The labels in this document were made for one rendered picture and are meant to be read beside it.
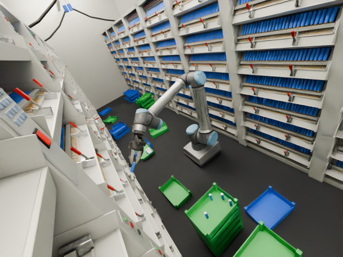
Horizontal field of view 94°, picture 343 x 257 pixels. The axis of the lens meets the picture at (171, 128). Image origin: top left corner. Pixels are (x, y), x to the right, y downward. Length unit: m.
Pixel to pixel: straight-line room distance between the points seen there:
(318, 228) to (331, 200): 0.25
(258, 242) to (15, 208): 1.11
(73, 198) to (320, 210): 1.61
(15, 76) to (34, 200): 0.79
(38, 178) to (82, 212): 0.12
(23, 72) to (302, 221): 1.88
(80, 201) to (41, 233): 0.13
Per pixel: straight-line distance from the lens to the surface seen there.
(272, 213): 1.62
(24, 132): 0.30
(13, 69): 0.98
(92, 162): 0.61
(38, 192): 0.25
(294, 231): 1.59
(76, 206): 0.35
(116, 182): 0.81
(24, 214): 0.23
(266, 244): 1.19
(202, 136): 1.64
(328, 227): 1.65
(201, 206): 1.30
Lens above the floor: 1.45
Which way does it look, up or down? 33 degrees down
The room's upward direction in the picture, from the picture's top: 23 degrees counter-clockwise
